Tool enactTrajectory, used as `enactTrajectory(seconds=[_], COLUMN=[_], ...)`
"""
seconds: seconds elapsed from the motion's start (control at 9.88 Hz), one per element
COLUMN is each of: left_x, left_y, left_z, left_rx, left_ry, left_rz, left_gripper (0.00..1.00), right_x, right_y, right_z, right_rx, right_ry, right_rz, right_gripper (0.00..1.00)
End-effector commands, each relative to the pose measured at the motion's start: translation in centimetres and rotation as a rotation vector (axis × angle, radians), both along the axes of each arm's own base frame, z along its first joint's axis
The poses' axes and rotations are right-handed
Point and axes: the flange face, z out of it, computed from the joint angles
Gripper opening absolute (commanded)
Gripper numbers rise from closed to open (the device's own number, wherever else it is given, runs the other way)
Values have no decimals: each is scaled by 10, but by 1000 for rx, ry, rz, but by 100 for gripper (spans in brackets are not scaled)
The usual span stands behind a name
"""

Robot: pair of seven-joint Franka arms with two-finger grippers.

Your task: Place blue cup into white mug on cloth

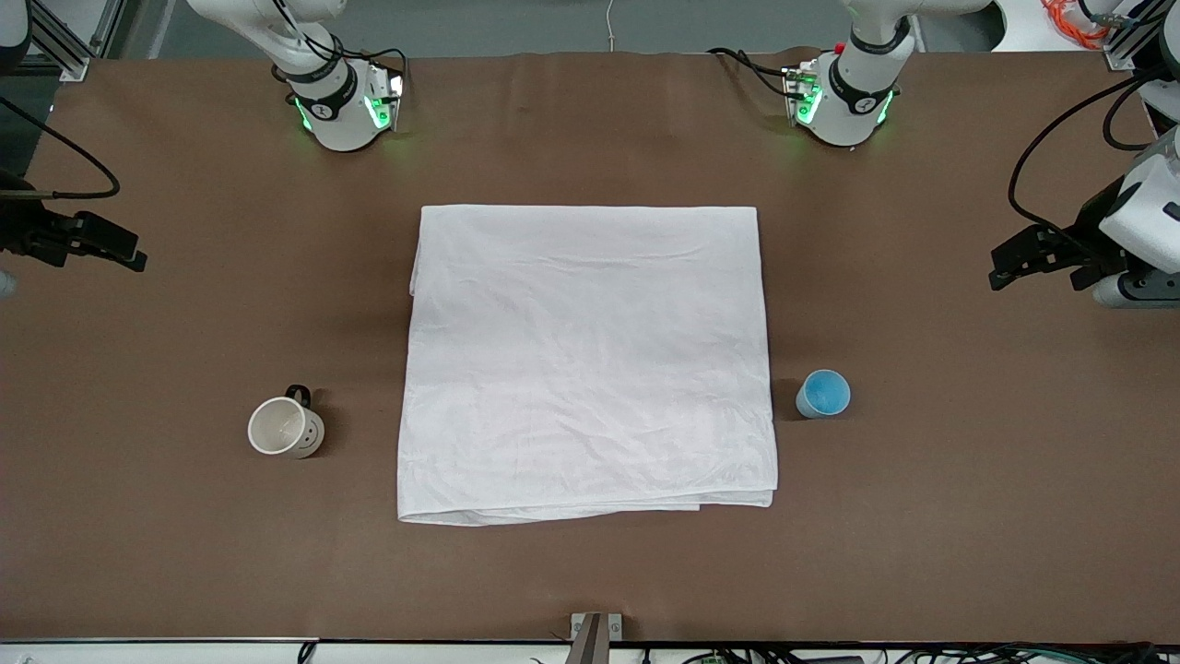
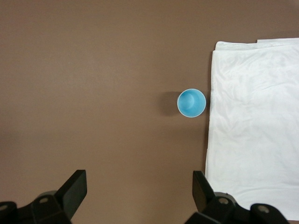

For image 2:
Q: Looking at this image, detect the white folded cloth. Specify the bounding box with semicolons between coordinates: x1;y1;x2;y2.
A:
205;37;299;221

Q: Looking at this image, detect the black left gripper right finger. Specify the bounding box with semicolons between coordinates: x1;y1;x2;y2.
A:
184;170;290;224

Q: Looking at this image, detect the blue plastic cup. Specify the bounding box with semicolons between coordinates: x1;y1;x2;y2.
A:
177;88;207;118

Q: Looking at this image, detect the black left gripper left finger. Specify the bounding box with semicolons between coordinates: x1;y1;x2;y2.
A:
0;169;88;224

